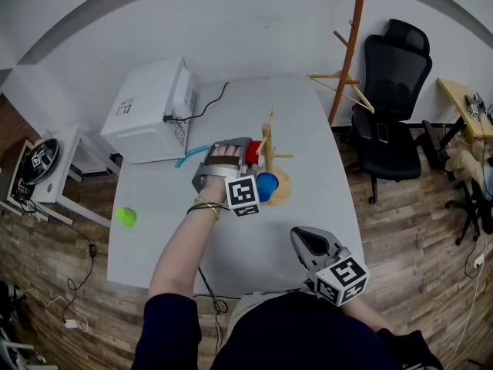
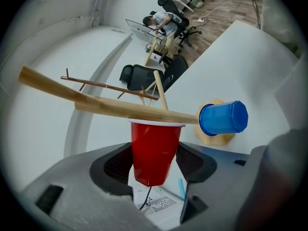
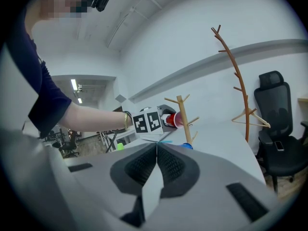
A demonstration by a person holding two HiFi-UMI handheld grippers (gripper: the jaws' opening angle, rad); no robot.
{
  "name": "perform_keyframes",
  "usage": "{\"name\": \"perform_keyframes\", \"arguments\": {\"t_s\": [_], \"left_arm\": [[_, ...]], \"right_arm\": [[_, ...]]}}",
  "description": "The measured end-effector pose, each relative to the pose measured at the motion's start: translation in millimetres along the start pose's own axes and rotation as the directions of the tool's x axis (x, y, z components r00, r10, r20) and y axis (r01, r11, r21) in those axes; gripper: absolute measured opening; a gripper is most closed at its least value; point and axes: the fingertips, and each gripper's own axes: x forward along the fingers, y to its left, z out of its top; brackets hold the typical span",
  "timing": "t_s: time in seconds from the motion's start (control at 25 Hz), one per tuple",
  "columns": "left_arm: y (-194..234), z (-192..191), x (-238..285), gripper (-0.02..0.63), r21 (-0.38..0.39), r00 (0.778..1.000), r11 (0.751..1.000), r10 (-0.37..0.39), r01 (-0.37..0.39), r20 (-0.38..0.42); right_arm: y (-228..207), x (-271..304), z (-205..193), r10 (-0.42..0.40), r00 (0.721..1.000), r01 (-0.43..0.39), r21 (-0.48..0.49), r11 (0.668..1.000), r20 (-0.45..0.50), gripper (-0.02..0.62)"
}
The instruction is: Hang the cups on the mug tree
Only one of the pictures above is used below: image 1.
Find white floor cable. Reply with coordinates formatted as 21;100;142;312
15;283;89;333

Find green plastic cup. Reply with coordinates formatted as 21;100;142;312
115;207;138;228

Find person in dark shirt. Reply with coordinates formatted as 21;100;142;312
132;291;444;370

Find person's left hand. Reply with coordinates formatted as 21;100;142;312
198;143;240;204

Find wooden mug tree stand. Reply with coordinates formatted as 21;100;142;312
256;105;294;207

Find blue plastic cup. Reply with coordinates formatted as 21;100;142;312
256;171;280;203

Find black office chair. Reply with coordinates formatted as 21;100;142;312
352;18;433;204
0;281;24;323
444;179;493;246

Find black floor cable with adapter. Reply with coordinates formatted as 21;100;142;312
67;225;97;323

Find white table frames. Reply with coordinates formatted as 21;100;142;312
0;337;47;370

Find person's beige trousers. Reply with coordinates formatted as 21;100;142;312
226;289;305;335

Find small white side table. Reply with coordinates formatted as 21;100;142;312
0;125;120;227

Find light wooden desk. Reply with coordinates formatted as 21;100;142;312
437;77;493;146

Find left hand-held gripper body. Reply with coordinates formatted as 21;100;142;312
191;136;260;218

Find person's right forearm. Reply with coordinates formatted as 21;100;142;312
342;294;394;333

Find black cord wristband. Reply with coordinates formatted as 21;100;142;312
187;201;231;216

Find black microwave power cable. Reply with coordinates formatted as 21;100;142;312
163;82;230;123

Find person's left forearm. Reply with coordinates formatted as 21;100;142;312
148;200;228;304

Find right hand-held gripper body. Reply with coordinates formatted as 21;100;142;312
304;247;371;307

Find beige fabric bundle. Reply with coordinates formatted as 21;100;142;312
444;140;487;184

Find white microwave oven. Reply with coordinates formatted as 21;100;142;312
100;55;197;165

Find red plastic cup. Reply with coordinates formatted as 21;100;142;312
245;140;267;168

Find wooden clothes hanger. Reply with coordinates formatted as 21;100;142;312
307;70;375;114

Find gold bracelet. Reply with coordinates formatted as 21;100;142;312
194;197;221;222

